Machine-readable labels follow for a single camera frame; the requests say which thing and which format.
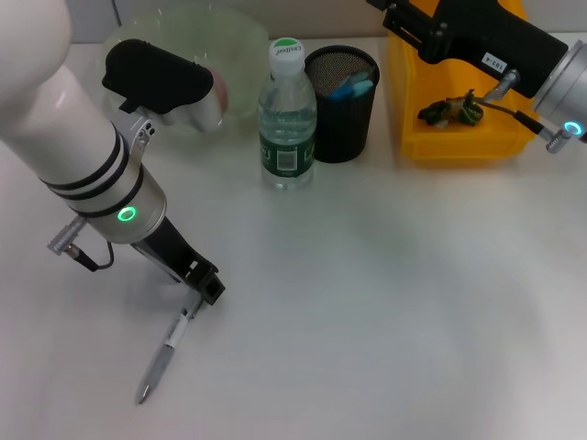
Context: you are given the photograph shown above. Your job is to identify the pale green fruit plate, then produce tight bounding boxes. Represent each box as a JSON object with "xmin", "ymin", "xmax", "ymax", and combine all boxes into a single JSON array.
[{"xmin": 101, "ymin": 4, "xmax": 272, "ymax": 150}]

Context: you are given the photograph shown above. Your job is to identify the yellow plastic bin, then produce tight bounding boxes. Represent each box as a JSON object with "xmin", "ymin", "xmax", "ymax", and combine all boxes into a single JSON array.
[{"xmin": 384, "ymin": 0, "xmax": 541, "ymax": 161}]

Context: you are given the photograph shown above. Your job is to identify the pink peach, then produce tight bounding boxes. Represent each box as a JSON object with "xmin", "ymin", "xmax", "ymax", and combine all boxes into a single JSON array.
[{"xmin": 214, "ymin": 72, "xmax": 229, "ymax": 110}]

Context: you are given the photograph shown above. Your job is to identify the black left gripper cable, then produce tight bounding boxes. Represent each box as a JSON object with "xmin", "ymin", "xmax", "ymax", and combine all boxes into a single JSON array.
[{"xmin": 67, "ymin": 239, "xmax": 116, "ymax": 273}]

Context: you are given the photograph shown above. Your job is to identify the black mesh pen holder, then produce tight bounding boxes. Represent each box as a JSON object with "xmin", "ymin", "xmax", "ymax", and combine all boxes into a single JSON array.
[{"xmin": 303, "ymin": 45, "xmax": 381, "ymax": 164}]

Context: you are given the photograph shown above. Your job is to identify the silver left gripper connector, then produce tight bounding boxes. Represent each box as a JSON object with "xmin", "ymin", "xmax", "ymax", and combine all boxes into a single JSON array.
[{"xmin": 46, "ymin": 215, "xmax": 89, "ymax": 254}]

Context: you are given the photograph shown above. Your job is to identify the blue scissors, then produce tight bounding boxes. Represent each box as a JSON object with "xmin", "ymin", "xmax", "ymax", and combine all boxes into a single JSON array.
[{"xmin": 326, "ymin": 79, "xmax": 374, "ymax": 102}]

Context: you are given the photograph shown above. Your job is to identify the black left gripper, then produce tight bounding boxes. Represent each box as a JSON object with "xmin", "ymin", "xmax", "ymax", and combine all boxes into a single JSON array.
[{"xmin": 129, "ymin": 214, "xmax": 227, "ymax": 307}]

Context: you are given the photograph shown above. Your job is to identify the grey right gripper cable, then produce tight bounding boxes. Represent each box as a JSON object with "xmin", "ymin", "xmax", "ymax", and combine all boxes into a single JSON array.
[{"xmin": 471, "ymin": 68, "xmax": 580, "ymax": 153}]

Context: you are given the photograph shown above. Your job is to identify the green plastic wrapper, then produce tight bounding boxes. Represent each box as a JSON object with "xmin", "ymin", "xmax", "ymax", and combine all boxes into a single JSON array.
[{"xmin": 415, "ymin": 90, "xmax": 485, "ymax": 128}]

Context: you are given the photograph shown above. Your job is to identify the silver white ballpoint pen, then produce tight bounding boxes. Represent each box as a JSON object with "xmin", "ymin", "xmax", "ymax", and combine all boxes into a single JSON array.
[{"xmin": 135, "ymin": 295, "xmax": 204, "ymax": 405}]

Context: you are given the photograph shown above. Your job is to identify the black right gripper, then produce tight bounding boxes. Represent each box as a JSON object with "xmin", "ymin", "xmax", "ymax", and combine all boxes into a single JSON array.
[{"xmin": 365, "ymin": 0, "xmax": 570, "ymax": 100}]

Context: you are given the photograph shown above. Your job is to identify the clear green-label water bottle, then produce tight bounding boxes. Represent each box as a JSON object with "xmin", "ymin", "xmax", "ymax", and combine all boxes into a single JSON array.
[{"xmin": 258, "ymin": 37, "xmax": 318, "ymax": 192}]

